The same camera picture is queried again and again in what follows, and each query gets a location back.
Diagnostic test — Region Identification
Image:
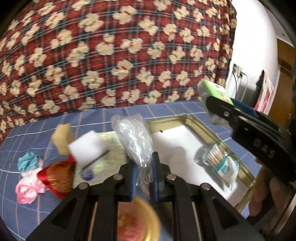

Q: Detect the gold rectangular tin box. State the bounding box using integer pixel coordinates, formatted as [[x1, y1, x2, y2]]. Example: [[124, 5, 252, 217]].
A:
[[147, 114, 255, 213]]

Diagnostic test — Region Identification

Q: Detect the blue plaid bed sheet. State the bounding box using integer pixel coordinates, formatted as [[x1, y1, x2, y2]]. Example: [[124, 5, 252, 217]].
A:
[[1, 101, 260, 240]]

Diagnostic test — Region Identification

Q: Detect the white foam sponge block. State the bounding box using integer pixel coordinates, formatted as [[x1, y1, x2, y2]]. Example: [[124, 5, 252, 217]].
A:
[[68, 131, 108, 168]]

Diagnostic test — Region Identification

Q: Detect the yellow patterned tissue pack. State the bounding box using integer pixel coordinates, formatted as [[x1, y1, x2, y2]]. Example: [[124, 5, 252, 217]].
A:
[[73, 132, 127, 188]]

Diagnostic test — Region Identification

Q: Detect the yellow sponge block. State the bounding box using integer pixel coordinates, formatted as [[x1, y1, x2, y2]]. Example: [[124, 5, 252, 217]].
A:
[[51, 123, 75, 156]]

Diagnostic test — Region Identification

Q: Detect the red plaid bear quilt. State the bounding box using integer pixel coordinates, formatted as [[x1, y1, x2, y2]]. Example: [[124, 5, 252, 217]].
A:
[[1, 1, 237, 140]]

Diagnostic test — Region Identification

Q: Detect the white wall power outlet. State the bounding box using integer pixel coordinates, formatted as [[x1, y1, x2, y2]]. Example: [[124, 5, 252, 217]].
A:
[[232, 64, 243, 78]]

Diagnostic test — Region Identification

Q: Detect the teal blue small cloth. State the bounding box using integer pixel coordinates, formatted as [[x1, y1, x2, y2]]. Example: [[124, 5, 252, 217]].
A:
[[18, 152, 39, 173]]

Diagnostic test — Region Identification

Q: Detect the person's right hand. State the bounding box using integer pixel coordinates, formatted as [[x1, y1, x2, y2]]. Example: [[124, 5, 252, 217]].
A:
[[249, 158, 293, 216]]

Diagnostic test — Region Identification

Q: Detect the pink white small towel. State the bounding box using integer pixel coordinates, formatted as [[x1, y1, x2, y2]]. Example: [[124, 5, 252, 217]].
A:
[[15, 158, 48, 204]]

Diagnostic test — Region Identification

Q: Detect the red gold fabric pouch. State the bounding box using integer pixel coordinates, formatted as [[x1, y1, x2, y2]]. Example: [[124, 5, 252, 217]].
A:
[[37, 155, 76, 200]]

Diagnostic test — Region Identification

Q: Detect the clear bubble wrap bag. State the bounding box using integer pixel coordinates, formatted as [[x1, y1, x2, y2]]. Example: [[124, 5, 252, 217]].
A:
[[111, 113, 154, 197]]

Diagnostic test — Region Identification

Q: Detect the pink white calendar board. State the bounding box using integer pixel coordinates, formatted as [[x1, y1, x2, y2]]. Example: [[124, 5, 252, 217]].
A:
[[254, 70, 274, 114]]

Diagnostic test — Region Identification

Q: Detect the wooden door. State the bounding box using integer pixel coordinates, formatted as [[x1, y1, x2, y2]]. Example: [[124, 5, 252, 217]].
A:
[[268, 40, 295, 129]]

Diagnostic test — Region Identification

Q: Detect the gold round tin lid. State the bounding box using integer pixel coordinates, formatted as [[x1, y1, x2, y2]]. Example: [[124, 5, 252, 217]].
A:
[[117, 196, 161, 241]]

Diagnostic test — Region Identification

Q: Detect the cotton swab plastic pack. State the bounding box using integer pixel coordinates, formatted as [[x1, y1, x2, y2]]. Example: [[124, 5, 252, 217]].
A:
[[197, 142, 239, 190]]

